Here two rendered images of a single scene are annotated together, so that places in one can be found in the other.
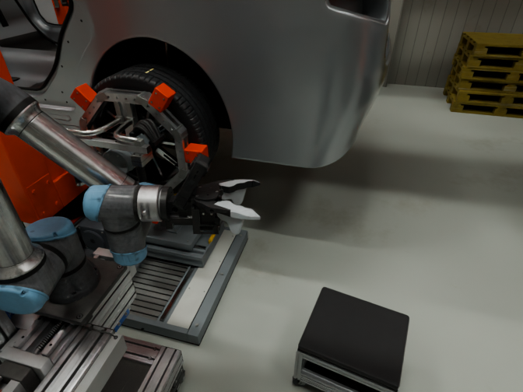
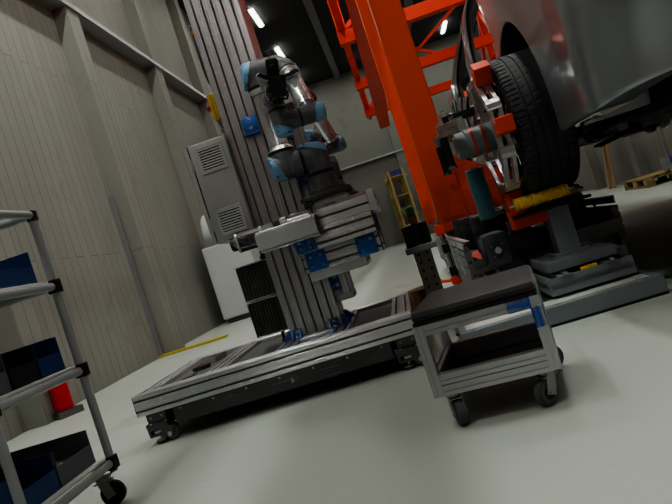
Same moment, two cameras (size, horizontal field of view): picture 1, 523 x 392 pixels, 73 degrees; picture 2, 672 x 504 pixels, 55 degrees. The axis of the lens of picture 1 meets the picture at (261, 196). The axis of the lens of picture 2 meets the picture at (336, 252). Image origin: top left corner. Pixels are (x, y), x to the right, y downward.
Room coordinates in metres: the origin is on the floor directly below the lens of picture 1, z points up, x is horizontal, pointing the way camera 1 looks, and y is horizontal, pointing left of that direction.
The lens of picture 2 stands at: (0.24, -2.24, 0.58)
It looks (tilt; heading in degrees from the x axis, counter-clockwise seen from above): 0 degrees down; 81
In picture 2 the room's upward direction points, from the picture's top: 18 degrees counter-clockwise
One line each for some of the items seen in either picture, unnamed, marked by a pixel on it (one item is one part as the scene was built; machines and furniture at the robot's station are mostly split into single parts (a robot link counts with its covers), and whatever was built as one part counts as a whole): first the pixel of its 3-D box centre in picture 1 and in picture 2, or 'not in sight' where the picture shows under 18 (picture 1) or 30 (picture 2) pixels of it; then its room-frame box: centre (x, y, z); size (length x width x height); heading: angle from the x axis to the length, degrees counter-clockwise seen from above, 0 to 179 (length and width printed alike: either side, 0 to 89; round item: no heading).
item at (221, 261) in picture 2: not in sight; (238, 261); (0.31, 7.50, 0.82); 0.83 x 0.74 x 1.65; 75
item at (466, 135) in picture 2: (128, 152); (477, 141); (1.49, 0.63, 0.85); 0.21 x 0.14 x 0.14; 165
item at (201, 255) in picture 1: (177, 236); (576, 271); (1.72, 0.54, 0.13); 0.50 x 0.36 x 0.10; 75
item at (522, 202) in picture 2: not in sight; (540, 197); (1.63, 0.47, 0.51); 0.29 x 0.06 x 0.06; 165
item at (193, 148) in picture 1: (196, 153); (503, 125); (1.48, 0.31, 0.85); 0.09 x 0.08 x 0.07; 75
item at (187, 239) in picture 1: (169, 211); (562, 232); (1.72, 0.57, 0.32); 0.40 x 0.30 x 0.28; 75
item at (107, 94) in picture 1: (136, 146); (492, 136); (1.56, 0.61, 0.85); 0.54 x 0.07 x 0.54; 75
